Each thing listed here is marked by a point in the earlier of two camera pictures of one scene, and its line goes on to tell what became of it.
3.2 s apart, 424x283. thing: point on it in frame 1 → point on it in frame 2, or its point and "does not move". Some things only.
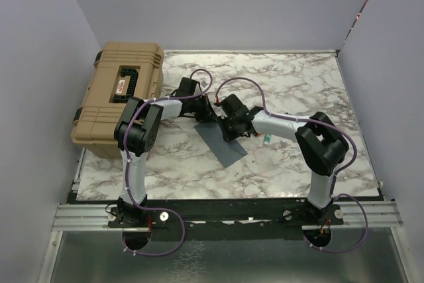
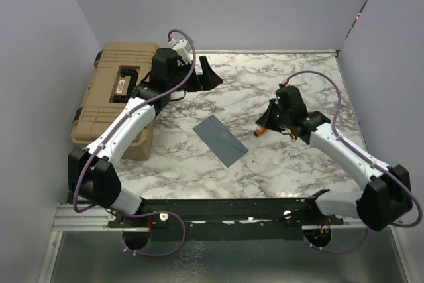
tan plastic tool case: [122, 70] does not move
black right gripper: [230, 136] → [266, 120]
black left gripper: [207, 113] → [205, 81]
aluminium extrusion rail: [87, 217] does not move
